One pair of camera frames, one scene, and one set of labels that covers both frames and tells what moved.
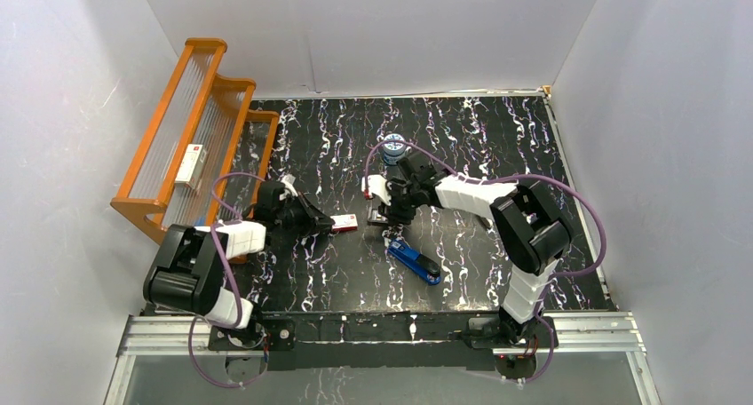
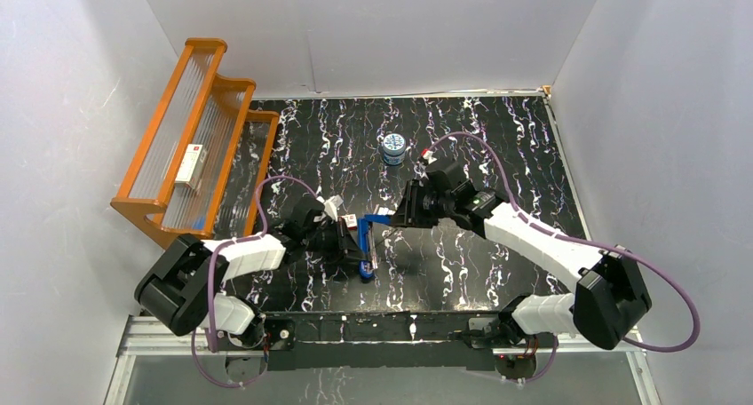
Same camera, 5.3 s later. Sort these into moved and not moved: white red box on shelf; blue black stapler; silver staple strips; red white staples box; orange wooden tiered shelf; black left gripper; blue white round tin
Moved: black left gripper; silver staple strips; blue black stapler
Not moved: white red box on shelf; red white staples box; blue white round tin; orange wooden tiered shelf
